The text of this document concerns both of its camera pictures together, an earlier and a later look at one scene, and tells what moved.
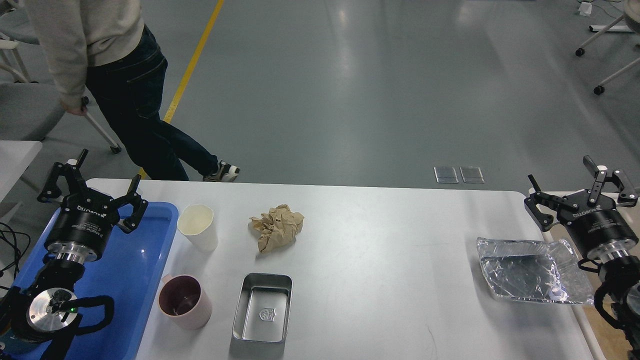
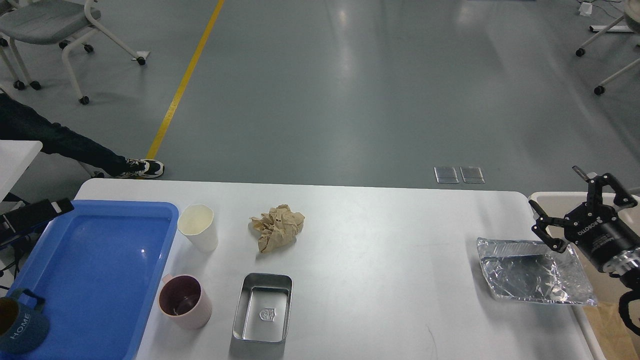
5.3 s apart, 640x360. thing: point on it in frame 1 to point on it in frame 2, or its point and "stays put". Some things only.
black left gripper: x=88 y=217 to x=20 y=218
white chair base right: x=631 y=14 stays put
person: x=104 y=47 to x=19 y=123
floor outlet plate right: x=472 y=175 stays put
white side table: x=15 y=156 stays put
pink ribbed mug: x=182 y=299 stays put
